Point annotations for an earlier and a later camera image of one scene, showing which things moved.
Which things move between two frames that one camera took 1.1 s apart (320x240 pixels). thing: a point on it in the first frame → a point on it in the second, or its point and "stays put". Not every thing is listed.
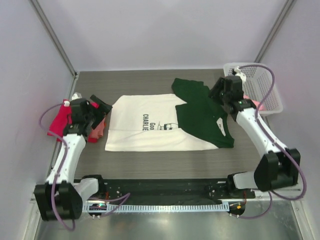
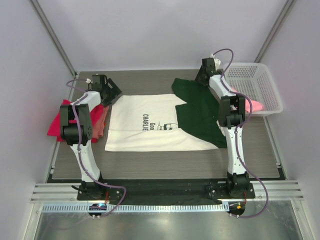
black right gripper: (215, 92) → (198, 78)
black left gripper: (104, 108) → (114, 92)
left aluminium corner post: (55, 36) stays put
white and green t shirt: (188, 119) stays put
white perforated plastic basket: (259, 86) stays put
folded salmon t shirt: (98, 132) stays put
